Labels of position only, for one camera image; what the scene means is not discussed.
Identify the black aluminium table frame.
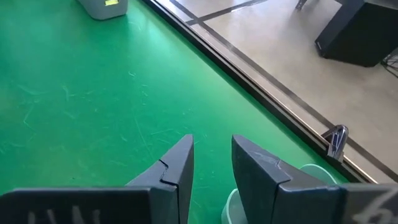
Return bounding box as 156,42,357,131
141,0,379,185

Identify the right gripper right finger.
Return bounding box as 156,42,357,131
231,134,398,224

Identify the green table mat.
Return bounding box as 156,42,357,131
0,0,349,224

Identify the grey plastic bin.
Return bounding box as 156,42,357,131
75,0,129,21

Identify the translucent teal plastic bin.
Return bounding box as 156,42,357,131
220,163,339,224

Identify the black table clamp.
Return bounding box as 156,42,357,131
321,124,349,163

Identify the black box on floor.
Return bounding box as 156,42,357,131
314,0,398,68

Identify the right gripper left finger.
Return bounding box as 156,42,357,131
0,134,195,224

